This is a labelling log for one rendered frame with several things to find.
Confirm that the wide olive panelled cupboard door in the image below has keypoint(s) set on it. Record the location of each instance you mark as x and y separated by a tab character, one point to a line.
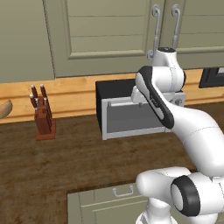
102	32

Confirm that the brown wooden knife block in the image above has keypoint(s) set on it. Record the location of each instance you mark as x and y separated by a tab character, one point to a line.
44	124

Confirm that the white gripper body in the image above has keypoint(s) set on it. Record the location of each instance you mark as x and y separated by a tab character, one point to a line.
137	94

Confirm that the black and silver toaster oven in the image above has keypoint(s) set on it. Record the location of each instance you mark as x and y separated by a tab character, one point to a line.
131	119

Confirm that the plain olive cupboard door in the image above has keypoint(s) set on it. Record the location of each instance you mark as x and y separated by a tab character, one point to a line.
23	38

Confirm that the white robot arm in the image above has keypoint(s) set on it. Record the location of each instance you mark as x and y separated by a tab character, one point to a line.
198	137

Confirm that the olive drawer front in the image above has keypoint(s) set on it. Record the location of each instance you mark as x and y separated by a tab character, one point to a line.
99	201

